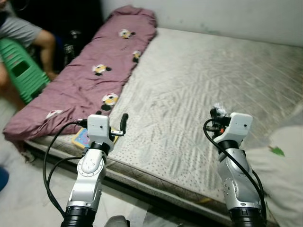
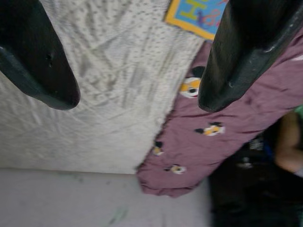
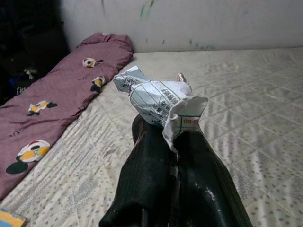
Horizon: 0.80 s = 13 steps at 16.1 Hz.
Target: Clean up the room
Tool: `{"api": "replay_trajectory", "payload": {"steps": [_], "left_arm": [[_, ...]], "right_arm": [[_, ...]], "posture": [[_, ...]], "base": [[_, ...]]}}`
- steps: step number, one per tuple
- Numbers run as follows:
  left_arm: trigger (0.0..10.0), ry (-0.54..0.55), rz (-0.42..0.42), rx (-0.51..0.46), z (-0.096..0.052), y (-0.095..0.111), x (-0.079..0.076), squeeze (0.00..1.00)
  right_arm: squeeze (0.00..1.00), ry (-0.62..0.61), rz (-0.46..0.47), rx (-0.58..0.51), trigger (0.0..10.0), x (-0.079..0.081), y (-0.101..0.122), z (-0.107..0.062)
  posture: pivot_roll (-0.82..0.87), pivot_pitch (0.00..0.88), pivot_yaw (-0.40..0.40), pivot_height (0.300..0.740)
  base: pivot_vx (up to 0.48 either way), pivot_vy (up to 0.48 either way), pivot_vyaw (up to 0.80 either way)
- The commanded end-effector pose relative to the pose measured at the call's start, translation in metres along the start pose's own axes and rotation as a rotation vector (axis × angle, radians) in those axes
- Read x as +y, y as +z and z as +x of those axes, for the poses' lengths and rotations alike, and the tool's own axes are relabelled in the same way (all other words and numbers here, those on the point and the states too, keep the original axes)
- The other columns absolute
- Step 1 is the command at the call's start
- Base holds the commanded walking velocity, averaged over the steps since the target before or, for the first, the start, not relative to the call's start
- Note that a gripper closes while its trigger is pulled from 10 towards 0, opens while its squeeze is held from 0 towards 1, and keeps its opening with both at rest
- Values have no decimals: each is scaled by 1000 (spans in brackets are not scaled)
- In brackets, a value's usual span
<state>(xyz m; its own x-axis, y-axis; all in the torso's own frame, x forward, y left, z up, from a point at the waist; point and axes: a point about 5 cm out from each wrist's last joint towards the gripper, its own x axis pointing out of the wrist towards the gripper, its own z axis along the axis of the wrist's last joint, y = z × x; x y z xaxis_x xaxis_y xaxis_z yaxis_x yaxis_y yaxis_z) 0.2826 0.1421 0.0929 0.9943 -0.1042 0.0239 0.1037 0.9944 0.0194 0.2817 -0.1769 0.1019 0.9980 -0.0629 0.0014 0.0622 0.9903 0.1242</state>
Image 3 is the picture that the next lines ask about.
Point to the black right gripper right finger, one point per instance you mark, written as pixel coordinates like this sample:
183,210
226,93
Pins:
203,189

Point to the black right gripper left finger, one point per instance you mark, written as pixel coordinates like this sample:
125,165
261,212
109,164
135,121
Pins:
142,177

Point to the white printed paper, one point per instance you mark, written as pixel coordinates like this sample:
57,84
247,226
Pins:
161,97

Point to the white quilted mattress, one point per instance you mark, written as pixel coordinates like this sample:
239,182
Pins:
248,106

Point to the small pink object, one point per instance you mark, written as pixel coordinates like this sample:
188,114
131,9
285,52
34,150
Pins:
182,77

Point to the purple Mickey print blanket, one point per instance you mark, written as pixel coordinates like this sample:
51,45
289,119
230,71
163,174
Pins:
64,89

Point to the colourful picture book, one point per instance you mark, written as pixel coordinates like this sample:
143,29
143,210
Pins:
10,217

